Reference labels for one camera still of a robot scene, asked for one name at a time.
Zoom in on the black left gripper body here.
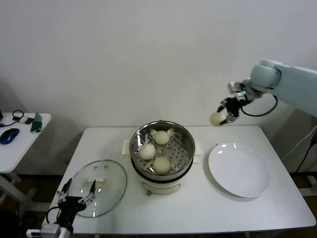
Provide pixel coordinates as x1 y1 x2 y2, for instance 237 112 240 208
57 195 87 227

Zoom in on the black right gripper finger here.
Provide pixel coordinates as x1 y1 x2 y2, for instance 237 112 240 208
217 98 229 113
220 113 238 125

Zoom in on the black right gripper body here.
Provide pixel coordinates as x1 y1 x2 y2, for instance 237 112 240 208
224 96 245 117

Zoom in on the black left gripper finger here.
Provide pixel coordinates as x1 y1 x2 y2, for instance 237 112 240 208
78 179 97 206
56 178 73 203

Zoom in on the white steamed baozi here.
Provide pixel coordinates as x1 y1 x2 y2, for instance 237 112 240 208
210 112 225 127
139 144 156 161
153 157 171 175
154 130 170 145

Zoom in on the oval glass pot lid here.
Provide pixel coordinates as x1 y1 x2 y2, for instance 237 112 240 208
66 160 128 219

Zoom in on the blue computer mouse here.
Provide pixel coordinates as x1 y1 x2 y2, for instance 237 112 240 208
0 128 20 145

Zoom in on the perforated steel steamer basket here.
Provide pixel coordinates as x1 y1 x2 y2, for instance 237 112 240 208
129 120 196 176

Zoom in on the white round plate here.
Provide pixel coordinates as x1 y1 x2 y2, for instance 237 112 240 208
207 142 270 198

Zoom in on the white side table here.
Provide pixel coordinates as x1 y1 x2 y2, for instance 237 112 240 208
0 113 53 214

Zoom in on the small green box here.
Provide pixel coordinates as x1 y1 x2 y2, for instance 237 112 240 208
31 120 43 134

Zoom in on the white electric cooker base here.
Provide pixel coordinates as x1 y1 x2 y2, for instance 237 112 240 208
122 140 203 198

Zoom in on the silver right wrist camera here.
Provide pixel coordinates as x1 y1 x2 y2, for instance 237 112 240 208
227 81 248 100

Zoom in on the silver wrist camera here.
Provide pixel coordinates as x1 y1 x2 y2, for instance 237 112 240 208
227 81 248 100
26 223 61 238

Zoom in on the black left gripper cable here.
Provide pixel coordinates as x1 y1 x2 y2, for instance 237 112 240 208
47 207 61 224

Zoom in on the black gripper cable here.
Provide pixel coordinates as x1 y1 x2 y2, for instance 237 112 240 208
241 95 278 117
47 207 61 224

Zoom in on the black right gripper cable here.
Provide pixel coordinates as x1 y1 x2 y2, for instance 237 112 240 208
241 95 278 117

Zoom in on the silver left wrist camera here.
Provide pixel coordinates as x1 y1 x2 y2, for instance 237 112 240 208
26 223 61 238

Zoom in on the white wall cable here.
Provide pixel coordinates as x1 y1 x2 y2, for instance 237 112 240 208
283 126 317 159

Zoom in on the black wall cable with plug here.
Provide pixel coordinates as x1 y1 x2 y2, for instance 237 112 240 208
296 131 317 173

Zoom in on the thin black looped cable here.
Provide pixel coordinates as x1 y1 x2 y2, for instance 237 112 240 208
0 110 25 128

